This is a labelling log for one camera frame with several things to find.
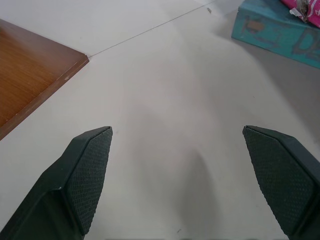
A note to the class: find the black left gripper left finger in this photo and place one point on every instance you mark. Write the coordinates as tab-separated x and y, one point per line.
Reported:
75	180

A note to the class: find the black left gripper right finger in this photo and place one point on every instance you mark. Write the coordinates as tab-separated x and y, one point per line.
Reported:
282	180

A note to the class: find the brown wooden board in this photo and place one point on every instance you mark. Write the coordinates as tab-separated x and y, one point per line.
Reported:
30	75

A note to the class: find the teal cardboard box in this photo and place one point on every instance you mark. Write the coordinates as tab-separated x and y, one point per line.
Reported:
275	30

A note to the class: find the pink crumpled wrapper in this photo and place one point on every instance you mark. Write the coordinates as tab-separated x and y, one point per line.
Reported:
306	10

